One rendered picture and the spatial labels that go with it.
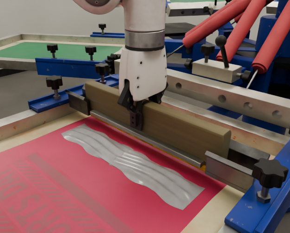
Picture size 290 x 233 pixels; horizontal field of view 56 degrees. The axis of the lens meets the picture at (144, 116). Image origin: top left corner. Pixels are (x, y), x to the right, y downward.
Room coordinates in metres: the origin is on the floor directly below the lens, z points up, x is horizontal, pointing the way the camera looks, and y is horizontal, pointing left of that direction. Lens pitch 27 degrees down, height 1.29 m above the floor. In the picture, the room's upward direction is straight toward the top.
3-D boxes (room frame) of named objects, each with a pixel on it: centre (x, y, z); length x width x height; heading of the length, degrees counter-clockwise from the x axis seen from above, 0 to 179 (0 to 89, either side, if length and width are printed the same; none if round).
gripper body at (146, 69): (0.52, 0.00, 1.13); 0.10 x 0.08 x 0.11; 138
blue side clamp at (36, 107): (0.73, 0.18, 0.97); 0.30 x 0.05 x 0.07; 138
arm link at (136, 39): (0.53, 0.00, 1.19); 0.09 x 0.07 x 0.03; 138
